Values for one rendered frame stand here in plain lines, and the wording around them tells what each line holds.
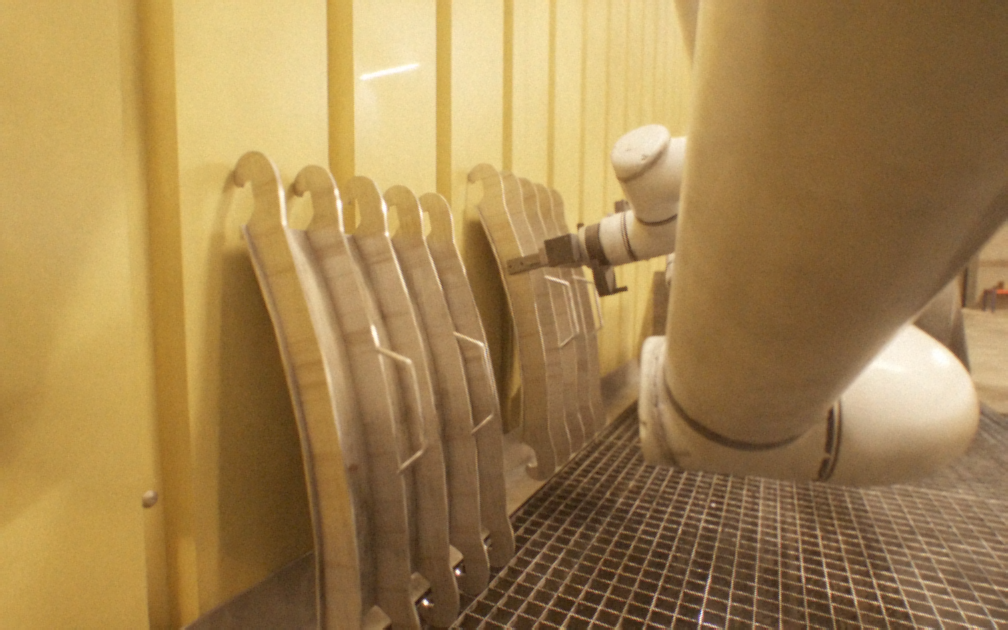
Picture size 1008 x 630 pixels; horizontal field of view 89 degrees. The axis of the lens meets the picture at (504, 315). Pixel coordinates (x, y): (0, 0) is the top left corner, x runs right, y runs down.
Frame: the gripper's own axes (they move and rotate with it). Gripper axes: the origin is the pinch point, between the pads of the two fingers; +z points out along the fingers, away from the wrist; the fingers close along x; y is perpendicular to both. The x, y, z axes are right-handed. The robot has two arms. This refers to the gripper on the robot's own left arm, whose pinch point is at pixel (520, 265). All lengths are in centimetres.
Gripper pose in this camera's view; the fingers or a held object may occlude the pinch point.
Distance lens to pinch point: 97.6
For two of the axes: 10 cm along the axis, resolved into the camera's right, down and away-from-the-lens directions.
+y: -1.9, -9.8, 0.2
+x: -4.6, 0.7, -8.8
